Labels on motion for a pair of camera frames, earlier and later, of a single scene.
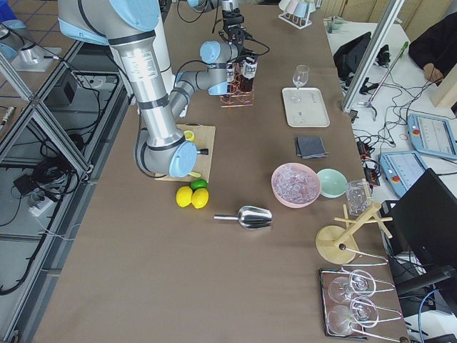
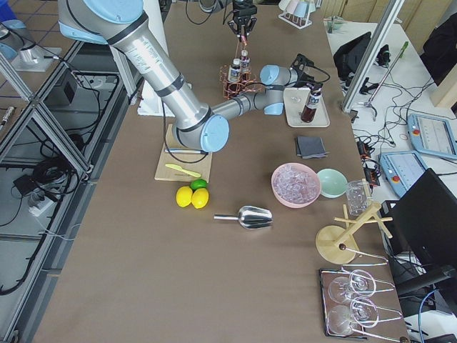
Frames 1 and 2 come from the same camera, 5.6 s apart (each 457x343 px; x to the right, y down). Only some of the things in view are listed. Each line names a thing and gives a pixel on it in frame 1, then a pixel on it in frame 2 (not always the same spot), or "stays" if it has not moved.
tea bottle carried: (250, 68) → (313, 103)
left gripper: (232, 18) → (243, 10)
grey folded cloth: (310, 147) stays
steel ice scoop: (250, 217) stays
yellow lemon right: (200, 197) stays
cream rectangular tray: (305, 108) stays
